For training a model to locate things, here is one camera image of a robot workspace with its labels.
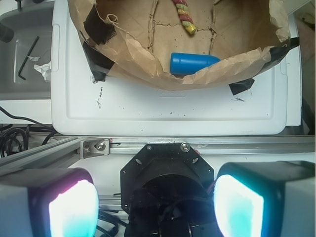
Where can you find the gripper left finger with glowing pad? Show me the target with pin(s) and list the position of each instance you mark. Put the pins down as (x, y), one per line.
(47, 202)

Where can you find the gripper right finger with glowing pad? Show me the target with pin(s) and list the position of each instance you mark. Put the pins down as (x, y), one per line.
(266, 199)

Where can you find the blue plastic bottle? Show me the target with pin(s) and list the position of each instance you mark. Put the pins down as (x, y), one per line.
(188, 64)

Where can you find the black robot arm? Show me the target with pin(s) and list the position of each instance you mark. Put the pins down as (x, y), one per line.
(166, 192)

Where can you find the white plastic lid tray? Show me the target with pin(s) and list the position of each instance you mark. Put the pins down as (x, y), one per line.
(116, 107)

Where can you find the black tape strip lower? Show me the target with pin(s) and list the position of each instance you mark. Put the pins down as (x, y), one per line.
(241, 86)

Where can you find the black tape strip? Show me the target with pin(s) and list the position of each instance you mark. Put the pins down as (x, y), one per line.
(241, 86)
(99, 64)
(278, 53)

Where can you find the crumpled white paper scrap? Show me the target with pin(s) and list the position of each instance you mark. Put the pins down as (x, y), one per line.
(44, 69)

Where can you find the black allen key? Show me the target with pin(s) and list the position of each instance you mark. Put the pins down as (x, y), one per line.
(26, 58)

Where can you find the black tape strip left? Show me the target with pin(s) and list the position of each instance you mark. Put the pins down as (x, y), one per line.
(99, 64)

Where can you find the black tape strip right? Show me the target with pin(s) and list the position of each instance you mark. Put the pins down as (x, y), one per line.
(278, 53)

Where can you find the grey plastic tub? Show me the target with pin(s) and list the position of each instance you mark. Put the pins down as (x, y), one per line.
(26, 25)

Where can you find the brown paper bag bin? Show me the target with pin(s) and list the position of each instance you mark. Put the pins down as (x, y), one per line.
(140, 35)

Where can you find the aluminium extrusion frame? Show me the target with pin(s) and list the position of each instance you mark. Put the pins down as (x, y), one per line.
(66, 151)

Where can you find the multicolour twisted rope toy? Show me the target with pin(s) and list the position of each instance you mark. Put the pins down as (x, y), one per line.
(185, 16)

